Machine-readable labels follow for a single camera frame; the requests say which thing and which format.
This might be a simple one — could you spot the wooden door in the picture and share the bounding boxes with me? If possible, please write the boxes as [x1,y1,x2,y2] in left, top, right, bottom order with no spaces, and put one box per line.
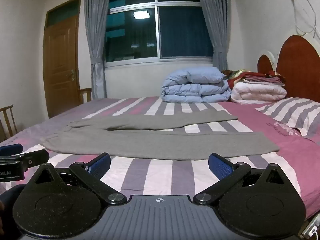
[43,0,82,119]

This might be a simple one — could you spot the grey pants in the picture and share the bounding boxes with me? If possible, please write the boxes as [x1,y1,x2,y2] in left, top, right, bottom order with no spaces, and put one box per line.
[40,110,280,161]

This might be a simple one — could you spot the red patterned blanket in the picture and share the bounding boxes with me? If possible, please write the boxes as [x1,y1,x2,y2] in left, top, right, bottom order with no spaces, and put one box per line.
[221,69,284,88]

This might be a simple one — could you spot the folded mauve clothes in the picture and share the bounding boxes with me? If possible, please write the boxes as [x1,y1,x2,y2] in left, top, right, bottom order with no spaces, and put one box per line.
[241,74,286,87]

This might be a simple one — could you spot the red wooden headboard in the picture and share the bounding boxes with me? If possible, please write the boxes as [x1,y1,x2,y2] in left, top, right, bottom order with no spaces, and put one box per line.
[257,35,320,103]

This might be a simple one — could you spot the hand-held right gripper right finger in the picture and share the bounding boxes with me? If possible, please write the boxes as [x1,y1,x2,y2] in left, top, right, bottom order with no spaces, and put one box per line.
[193,153,288,205]

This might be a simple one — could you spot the grey curtain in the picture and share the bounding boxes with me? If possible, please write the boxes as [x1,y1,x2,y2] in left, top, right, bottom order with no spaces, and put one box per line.
[194,0,232,72]
[84,0,114,102]

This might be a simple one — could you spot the striped pillow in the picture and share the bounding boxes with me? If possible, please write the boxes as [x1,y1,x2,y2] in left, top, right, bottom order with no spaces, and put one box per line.
[255,97,320,137]

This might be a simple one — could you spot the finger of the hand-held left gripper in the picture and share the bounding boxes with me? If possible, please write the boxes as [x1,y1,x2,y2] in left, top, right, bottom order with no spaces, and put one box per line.
[0,144,23,157]
[0,149,50,173]

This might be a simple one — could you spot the bed with striped pink sheet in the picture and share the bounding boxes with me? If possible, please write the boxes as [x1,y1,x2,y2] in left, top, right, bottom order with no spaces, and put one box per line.
[0,96,320,220]

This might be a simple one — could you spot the folded white quilt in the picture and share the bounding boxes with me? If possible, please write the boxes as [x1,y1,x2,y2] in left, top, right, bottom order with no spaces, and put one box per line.
[230,81,287,103]

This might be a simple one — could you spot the white wall cable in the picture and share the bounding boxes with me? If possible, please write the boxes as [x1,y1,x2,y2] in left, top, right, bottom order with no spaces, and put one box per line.
[286,0,320,37]

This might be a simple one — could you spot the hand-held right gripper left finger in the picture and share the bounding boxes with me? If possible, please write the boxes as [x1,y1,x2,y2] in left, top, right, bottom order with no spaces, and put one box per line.
[30,152,127,205]

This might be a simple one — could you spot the window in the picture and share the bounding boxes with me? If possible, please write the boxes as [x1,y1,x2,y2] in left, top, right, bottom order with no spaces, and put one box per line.
[105,0,214,68]

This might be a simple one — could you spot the folded light blue duvet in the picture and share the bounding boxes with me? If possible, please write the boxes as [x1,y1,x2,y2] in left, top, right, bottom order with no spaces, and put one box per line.
[160,67,232,103]

